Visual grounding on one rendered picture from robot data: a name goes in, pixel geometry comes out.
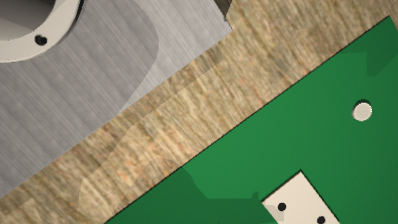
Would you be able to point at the beige flat card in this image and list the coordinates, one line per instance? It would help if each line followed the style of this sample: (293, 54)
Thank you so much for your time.
(296, 202)

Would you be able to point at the green felt table mat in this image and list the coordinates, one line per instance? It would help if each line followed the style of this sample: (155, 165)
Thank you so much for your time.
(352, 165)

